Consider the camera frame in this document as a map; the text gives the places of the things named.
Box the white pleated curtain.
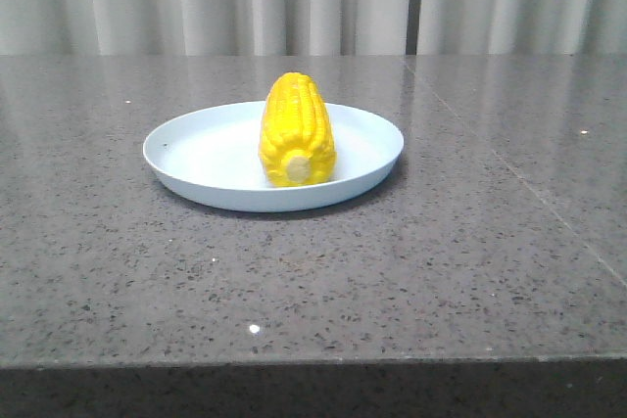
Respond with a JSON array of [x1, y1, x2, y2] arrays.
[[1, 0, 626, 56]]

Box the light blue round plate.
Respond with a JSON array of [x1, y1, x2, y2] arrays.
[[143, 101, 404, 212]]

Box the yellow corn cob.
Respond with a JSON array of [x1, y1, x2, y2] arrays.
[[258, 72, 337, 187]]

